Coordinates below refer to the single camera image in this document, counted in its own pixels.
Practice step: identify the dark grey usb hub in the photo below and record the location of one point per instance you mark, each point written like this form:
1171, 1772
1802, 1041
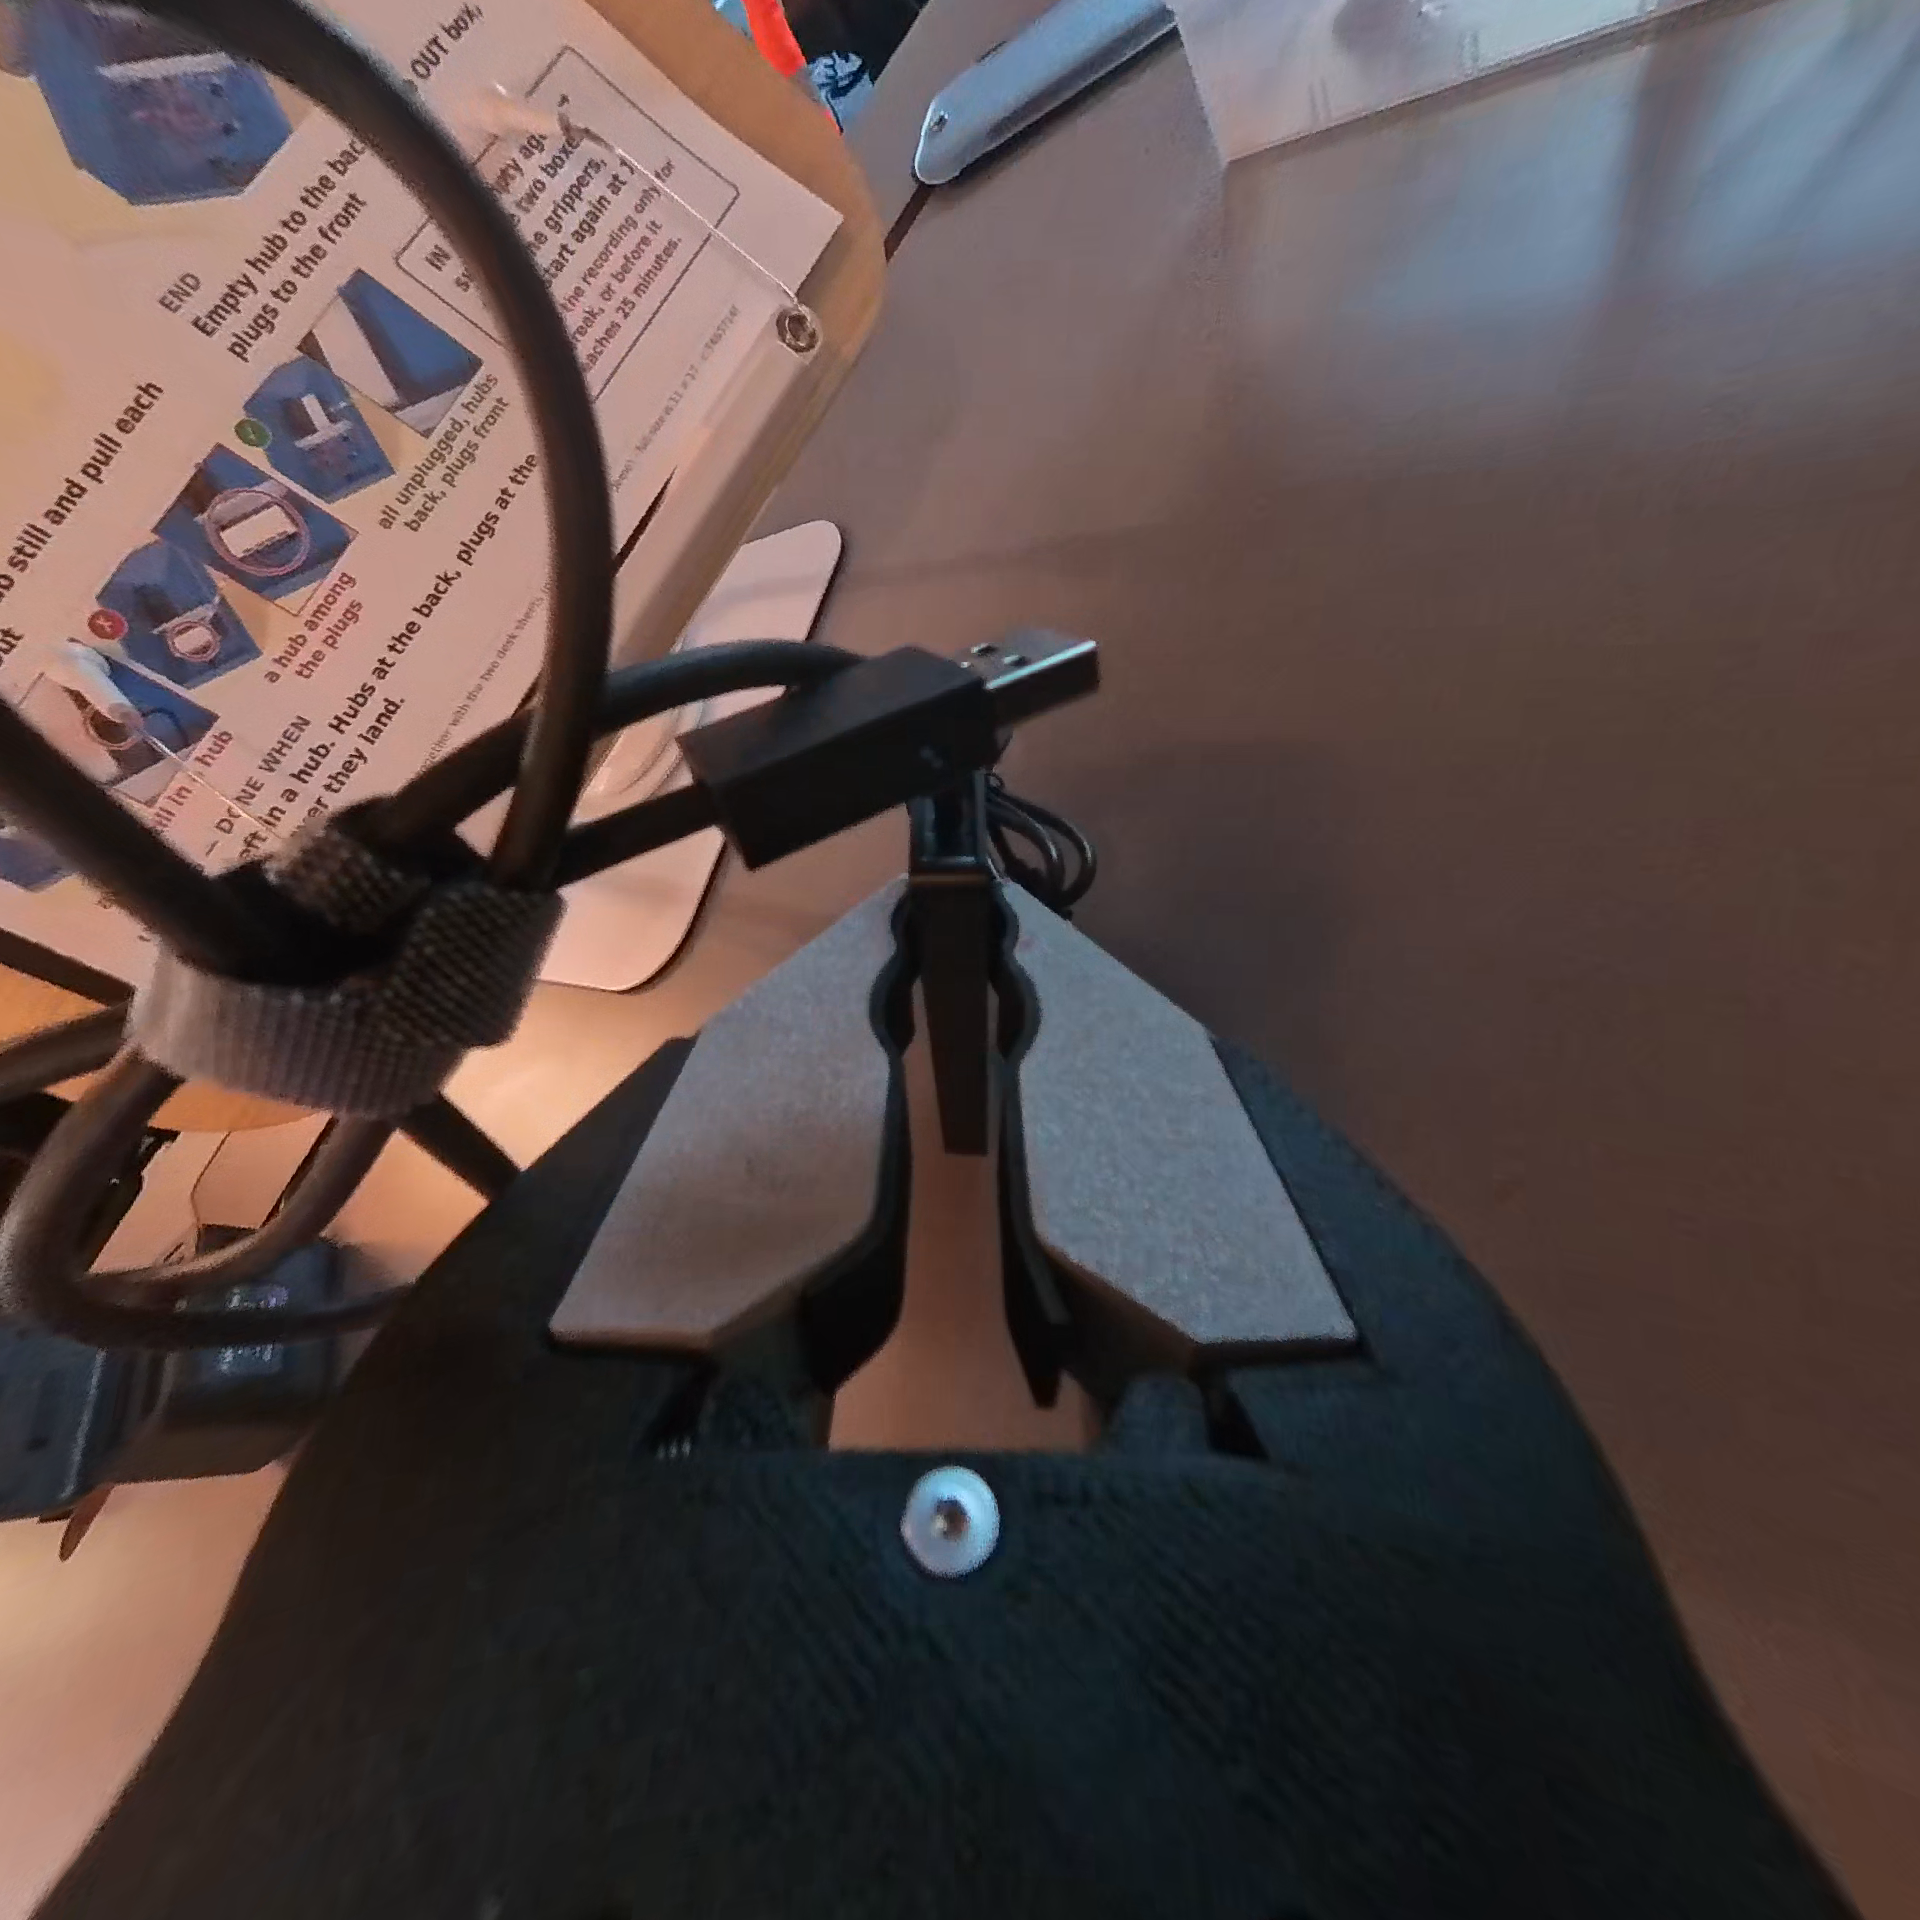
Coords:
960, 1020

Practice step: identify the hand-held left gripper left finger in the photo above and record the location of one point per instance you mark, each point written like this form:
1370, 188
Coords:
721, 1184

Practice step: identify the black power adapter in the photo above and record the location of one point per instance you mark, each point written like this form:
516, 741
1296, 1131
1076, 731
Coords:
149, 1424

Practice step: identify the clear plastic bin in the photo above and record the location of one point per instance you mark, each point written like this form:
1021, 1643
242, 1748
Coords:
1425, 59

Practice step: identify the orange traffic cone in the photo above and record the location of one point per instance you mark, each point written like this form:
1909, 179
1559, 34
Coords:
773, 28

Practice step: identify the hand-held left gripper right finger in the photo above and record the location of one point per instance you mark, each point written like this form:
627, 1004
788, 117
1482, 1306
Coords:
1185, 1184

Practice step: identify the laminated instruction sheet on stand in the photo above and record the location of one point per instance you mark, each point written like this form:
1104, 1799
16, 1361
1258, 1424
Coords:
809, 135

